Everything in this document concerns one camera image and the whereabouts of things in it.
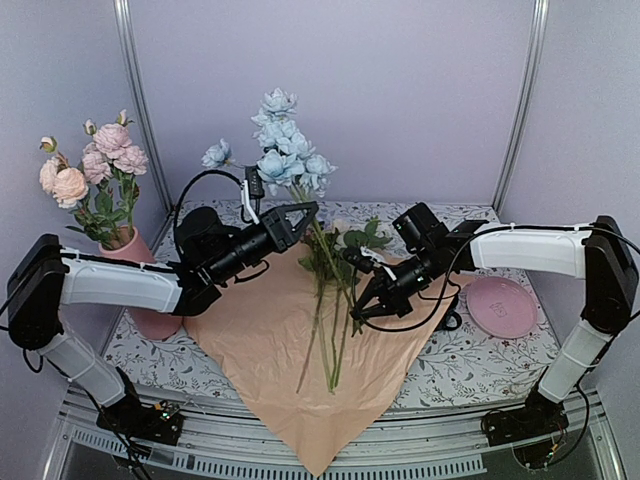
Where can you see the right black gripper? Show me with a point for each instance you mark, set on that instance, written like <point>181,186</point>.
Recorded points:
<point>392,303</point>

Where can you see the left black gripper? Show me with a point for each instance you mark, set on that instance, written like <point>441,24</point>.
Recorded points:
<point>279,229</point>

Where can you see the mauve and cream rose stem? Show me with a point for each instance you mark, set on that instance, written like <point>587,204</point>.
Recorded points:
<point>320,300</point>

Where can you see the blue hydrangea flower bunch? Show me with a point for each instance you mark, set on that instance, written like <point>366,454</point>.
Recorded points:
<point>289,162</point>

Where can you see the green paper bouquet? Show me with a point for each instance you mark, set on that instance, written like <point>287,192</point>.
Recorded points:
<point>260,334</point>

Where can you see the pale pink rose stem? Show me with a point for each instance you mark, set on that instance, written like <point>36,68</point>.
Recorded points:
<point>68,187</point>

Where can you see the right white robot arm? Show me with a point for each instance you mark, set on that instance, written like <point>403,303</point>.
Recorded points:
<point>595,252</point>

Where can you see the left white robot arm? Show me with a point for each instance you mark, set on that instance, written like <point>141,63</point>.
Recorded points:
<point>50,276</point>

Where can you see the pink cylindrical vase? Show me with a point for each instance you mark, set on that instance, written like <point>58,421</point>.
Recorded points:
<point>143,300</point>

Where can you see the white flower leafy stems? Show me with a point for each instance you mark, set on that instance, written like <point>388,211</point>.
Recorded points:
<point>360,240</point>

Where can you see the dark blue mug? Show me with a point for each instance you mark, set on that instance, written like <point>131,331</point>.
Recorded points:
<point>452,320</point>

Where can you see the floral patterned table mat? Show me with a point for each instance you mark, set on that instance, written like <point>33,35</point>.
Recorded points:
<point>455,368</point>

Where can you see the pink plate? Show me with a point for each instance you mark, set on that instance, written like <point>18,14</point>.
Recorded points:
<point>501,307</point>

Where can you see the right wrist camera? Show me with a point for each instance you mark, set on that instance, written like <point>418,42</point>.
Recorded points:
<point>366,260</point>

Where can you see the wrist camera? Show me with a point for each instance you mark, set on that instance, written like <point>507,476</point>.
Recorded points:
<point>252,192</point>
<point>366,260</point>

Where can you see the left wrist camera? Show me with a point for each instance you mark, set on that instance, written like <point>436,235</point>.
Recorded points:
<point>252,192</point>

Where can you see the aluminium front rail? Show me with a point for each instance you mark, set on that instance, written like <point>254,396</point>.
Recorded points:
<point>221,439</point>

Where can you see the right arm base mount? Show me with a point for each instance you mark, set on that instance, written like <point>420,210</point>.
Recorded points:
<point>525,425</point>

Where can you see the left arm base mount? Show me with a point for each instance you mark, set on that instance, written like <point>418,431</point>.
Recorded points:
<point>161,422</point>

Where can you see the left aluminium frame post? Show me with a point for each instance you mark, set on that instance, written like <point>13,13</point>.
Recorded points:
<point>124,26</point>

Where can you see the aluminium frame post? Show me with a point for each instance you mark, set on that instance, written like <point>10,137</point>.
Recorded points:
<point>124,26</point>
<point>531,67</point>

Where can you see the right aluminium frame post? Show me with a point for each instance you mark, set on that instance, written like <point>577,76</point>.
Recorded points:
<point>531,67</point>

